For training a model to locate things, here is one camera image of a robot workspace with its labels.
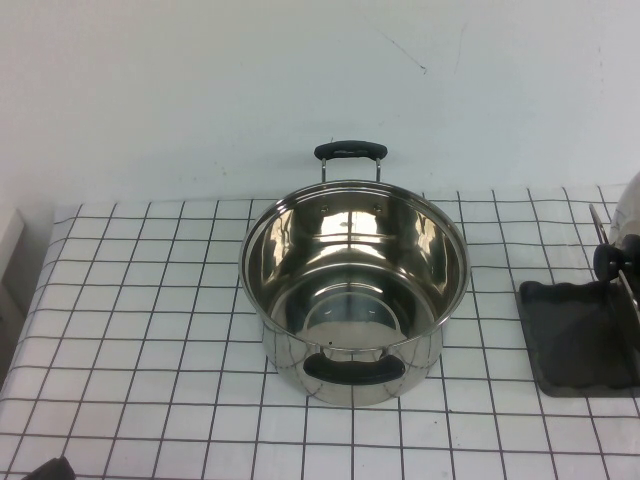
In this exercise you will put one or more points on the stainless steel lid black knob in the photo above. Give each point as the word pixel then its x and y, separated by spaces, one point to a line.
pixel 629 225

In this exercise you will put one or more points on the white black-grid tablecloth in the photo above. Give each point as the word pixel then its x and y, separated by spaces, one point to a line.
pixel 150 400

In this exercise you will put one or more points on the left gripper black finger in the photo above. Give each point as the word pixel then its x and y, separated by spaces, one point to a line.
pixel 46 474
pixel 64 472

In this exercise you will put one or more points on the white side cabinet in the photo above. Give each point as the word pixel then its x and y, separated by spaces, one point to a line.
pixel 12 260

